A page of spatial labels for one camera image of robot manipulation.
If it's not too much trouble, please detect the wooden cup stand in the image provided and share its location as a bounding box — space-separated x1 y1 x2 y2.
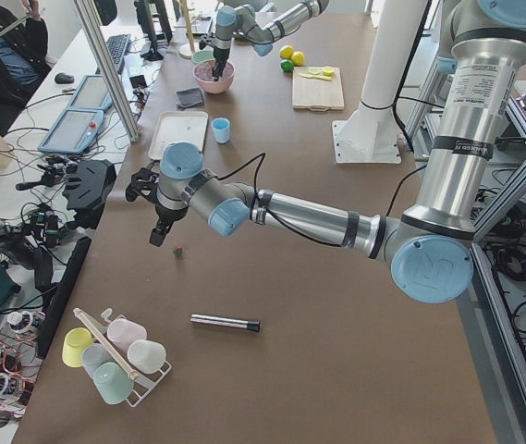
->
173 0 198 59

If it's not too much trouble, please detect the yellow lemon upper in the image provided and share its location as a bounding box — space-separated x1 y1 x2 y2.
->
279 45 294 60

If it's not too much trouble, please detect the pink bowl of ice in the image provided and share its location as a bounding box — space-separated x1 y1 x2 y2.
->
193 59 235 94

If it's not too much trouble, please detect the grey cup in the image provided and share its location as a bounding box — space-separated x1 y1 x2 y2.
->
81 342 109 378

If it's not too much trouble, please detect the green cup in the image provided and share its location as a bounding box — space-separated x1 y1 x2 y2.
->
92 362 134 405

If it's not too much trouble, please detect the black silver muddler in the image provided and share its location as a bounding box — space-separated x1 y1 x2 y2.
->
190 314 261 333

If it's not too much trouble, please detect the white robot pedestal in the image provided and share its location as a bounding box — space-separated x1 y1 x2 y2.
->
333 0 430 164

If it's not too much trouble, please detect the tea bottle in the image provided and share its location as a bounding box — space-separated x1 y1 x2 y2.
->
6 310 44 335

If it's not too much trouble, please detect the yellow plastic knife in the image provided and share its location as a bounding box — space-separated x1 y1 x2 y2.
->
297 72 332 81

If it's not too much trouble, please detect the mint green bowl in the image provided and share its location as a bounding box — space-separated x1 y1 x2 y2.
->
191 49 214 65

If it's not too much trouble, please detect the beige rabbit tray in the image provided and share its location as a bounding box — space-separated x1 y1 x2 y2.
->
148 111 209 161

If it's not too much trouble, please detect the green lime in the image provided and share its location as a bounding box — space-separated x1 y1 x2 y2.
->
280 59 294 72

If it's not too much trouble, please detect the seated person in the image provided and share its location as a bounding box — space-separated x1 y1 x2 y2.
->
0 1 51 107

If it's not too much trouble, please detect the yellow cup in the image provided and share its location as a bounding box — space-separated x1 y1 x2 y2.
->
62 327 93 368

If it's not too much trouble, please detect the aluminium frame post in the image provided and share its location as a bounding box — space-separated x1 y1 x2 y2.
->
73 0 140 142

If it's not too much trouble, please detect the wooden cutting board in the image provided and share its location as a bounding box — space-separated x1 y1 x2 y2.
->
292 67 345 111

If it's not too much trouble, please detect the teach pendant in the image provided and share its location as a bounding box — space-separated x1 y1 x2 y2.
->
38 107 104 154
69 75 113 111

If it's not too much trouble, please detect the pink cup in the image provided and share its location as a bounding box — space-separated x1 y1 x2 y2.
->
106 318 147 353

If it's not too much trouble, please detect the black keyboard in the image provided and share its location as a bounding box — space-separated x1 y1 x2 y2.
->
105 33 130 74

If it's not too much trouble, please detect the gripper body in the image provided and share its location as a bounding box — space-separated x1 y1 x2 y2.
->
214 46 229 63
154 203 189 231

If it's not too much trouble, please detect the yellow lemon lower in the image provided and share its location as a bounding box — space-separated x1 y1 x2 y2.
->
290 51 306 67

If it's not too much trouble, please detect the teach pendant upper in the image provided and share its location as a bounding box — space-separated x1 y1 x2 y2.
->
69 75 113 111

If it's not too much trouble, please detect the grey folded cloth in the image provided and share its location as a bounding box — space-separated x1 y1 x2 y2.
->
176 87 204 108

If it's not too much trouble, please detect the red strawberry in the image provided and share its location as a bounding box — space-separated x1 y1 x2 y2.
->
173 245 184 259

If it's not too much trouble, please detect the white cup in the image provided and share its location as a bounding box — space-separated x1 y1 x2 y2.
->
127 339 166 374

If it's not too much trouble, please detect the blue plastic cup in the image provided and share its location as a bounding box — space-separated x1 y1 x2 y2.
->
211 117 231 144

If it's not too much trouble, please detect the white cup rack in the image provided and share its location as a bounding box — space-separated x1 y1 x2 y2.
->
73 308 173 408

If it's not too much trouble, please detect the teach pendant lower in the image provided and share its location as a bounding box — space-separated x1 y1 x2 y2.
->
38 107 104 154

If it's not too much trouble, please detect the yellow lemon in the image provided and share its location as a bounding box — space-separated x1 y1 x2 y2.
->
279 45 294 60
290 51 306 67

